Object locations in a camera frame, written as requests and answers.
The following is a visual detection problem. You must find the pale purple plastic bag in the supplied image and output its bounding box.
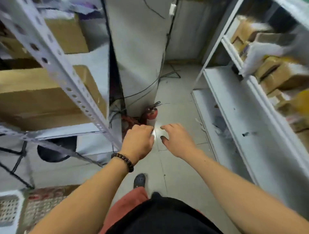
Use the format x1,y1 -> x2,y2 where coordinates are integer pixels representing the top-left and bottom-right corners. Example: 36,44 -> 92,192
43,0 -> 105,21

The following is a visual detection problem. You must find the red and black floor tool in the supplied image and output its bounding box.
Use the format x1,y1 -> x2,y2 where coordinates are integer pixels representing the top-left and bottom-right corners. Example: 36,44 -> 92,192
120,101 -> 162,131

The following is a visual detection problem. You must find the row of parcels shelf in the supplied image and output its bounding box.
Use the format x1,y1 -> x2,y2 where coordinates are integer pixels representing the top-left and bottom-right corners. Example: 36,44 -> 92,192
230,14 -> 309,150

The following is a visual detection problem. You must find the person's red trouser leg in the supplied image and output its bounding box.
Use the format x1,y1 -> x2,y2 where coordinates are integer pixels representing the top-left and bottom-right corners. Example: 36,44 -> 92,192
99,187 -> 149,234

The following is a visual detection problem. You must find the person's black shirt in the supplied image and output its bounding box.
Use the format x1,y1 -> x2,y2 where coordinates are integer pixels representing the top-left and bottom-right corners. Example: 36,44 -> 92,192
106,196 -> 224,234

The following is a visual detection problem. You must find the person's right hand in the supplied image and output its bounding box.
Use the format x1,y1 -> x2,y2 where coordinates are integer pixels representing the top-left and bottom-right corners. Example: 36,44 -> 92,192
160,123 -> 201,159

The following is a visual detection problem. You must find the person's left forearm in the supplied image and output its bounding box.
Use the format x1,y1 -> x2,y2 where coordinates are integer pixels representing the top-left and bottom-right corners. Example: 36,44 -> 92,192
29,158 -> 131,234

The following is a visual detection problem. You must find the white plastic basket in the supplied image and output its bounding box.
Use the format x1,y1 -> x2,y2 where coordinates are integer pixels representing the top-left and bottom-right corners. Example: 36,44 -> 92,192
0,185 -> 81,234

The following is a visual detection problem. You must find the corrugated metal shutter panel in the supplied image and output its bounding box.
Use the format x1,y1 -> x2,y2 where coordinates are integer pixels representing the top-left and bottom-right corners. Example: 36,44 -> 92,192
166,0 -> 230,61

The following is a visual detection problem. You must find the person's right forearm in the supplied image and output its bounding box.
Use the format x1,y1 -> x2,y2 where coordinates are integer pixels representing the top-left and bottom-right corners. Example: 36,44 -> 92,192
184,149 -> 309,234

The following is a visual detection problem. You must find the white perforated metal rack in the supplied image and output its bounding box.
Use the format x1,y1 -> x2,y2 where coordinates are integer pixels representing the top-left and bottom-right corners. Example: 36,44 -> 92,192
0,0 -> 122,167

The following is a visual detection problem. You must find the person's left hand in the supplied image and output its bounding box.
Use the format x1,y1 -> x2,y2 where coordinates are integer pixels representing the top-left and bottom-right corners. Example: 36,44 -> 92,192
119,124 -> 155,167

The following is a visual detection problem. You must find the dark bead bracelet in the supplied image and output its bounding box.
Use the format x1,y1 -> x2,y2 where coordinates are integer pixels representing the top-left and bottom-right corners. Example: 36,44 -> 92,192
111,153 -> 135,173

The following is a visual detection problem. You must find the big plain cardboard sheet box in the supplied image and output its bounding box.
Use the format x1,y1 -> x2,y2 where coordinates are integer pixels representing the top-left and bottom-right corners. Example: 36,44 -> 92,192
0,65 -> 108,132

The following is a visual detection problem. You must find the white metal shelf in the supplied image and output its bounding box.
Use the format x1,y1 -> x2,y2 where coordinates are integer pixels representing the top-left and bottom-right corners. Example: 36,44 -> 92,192
192,0 -> 309,220

